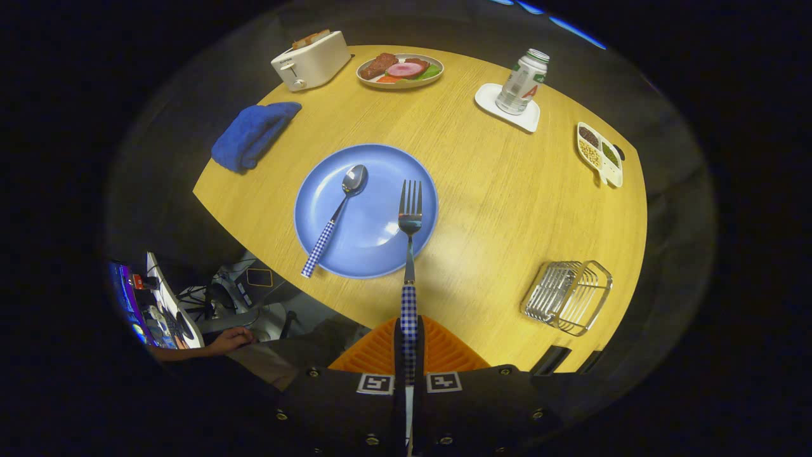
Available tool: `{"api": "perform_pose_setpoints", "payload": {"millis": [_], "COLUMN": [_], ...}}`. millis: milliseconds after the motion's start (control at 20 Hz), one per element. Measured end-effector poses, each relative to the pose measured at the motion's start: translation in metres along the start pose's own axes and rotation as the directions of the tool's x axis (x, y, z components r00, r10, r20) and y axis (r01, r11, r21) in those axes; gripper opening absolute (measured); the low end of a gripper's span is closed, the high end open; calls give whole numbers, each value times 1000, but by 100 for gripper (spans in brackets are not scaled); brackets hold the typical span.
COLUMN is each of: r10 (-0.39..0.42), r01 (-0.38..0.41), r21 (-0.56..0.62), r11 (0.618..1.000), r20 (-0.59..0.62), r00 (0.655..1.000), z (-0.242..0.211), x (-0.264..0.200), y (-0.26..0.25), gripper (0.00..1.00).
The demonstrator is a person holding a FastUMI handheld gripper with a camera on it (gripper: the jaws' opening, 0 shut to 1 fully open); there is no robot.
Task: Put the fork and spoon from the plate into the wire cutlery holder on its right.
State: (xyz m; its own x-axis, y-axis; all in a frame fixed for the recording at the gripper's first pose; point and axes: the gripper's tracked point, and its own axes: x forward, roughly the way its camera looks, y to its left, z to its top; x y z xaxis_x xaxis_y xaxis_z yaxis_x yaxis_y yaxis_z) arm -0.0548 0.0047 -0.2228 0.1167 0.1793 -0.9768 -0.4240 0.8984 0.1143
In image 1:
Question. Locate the blue folded towel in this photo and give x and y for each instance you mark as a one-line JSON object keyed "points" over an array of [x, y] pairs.
{"points": [[254, 133]]}

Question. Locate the white divided dish of beans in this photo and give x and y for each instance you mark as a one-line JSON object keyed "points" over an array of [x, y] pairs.
{"points": [[599, 155]]}

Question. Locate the white toaster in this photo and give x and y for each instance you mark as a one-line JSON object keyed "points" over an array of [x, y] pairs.
{"points": [[317, 63]]}

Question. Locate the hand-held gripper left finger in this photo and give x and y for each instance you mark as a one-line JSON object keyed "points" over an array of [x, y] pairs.
{"points": [[342, 412]]}

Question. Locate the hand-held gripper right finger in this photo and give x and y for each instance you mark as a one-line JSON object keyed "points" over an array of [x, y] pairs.
{"points": [[476, 412]]}

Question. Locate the grey plate of food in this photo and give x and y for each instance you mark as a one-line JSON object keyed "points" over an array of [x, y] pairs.
{"points": [[399, 68]]}

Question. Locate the toast slices in toaster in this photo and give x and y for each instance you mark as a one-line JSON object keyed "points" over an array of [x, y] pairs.
{"points": [[311, 38]]}

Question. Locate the white square coaster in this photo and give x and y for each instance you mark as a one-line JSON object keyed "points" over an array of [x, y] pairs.
{"points": [[488, 98]]}

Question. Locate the white bottle with green label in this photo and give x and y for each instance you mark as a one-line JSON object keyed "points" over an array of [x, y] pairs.
{"points": [[521, 82]]}

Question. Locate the blue round plate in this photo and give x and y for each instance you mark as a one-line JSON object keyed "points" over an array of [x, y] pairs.
{"points": [[374, 235]]}

